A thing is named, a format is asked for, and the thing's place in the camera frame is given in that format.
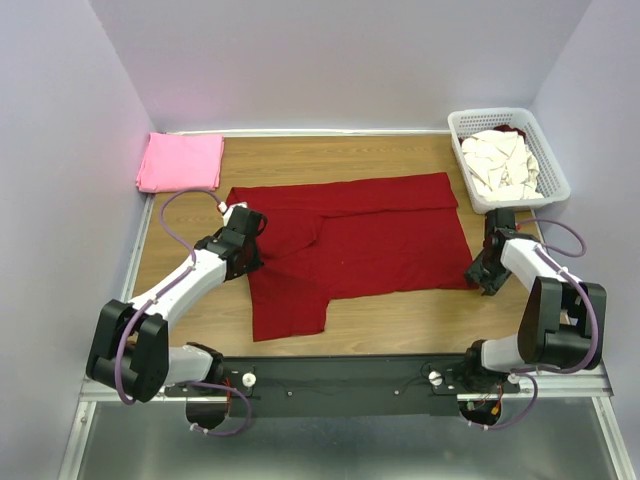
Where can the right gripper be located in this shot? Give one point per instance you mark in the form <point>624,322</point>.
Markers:
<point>490,284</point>

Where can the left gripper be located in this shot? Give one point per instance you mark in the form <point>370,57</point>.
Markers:
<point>254,263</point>

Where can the red t shirt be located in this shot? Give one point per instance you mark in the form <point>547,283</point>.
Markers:
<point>344,240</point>

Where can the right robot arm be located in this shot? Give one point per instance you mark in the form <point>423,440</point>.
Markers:
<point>562,327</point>

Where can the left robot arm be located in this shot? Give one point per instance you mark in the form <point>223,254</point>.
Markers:
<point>130,351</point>

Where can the folded pink t shirt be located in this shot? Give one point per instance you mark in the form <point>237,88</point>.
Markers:
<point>176,162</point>

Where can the cream white t shirt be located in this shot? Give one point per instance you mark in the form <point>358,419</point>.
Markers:
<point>502,166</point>

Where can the white plastic basket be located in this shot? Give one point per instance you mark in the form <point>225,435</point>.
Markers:
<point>551,180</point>

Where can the dark red shirt in basket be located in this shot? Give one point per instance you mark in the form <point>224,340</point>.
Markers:
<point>505,128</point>

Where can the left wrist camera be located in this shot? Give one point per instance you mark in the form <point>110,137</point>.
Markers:
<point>226,211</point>

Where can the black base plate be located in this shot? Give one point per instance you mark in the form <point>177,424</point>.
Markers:
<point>360,385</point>

